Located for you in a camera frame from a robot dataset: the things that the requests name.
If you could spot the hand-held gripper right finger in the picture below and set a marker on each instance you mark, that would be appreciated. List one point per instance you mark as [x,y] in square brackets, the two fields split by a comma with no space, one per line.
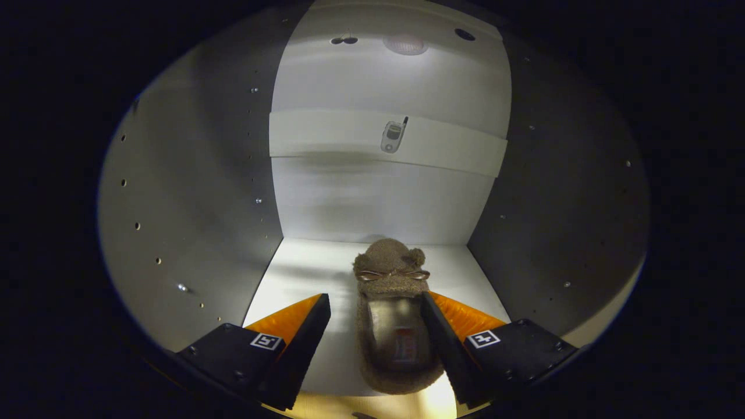
[448,349]

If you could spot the grey shoe cabinet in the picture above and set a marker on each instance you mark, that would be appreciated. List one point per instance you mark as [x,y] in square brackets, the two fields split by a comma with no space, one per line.
[378,198]

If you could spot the brown fuzzy shoe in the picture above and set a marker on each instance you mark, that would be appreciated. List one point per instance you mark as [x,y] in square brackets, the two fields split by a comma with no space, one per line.
[390,256]

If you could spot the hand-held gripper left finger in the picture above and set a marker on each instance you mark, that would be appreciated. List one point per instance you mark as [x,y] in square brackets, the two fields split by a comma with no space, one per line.
[300,355]

